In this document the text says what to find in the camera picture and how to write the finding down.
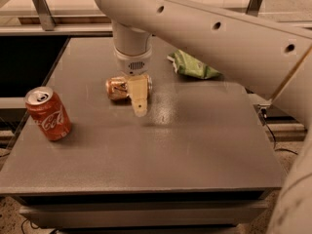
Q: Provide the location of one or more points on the orange soda can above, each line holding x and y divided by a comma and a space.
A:
117, 87

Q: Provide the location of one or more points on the metal railing frame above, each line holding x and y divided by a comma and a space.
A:
65, 13

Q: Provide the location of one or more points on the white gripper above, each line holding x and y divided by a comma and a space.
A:
134, 63

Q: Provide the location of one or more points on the grey table cabinet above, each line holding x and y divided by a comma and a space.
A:
144, 214

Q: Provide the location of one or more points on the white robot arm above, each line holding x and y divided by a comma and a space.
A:
272, 60

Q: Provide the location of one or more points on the green chip bag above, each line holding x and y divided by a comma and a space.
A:
184, 64

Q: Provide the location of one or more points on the red Coca-Cola can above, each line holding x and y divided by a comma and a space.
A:
48, 112

